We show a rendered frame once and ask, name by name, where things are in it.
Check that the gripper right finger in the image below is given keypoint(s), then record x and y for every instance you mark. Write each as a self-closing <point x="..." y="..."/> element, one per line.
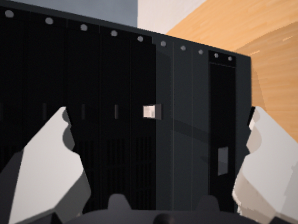
<point x="266" y="188"/>

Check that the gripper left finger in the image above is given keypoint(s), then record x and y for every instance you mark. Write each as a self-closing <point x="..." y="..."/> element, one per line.
<point x="45" y="183"/>

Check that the black server rack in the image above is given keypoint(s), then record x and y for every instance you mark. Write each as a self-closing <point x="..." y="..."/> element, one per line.
<point x="159" y="119"/>

